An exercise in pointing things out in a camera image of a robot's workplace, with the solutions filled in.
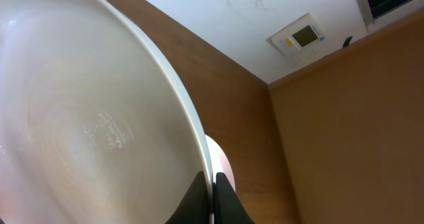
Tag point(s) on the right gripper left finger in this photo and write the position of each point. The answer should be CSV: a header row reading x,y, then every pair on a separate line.
x,y
194,207

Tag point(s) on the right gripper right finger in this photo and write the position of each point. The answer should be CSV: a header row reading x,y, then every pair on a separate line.
x,y
226,205

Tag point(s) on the white plate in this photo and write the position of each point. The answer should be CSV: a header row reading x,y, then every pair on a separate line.
x,y
220,162
96,125

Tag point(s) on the wall control panel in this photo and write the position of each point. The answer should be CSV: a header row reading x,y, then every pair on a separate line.
x,y
297,37

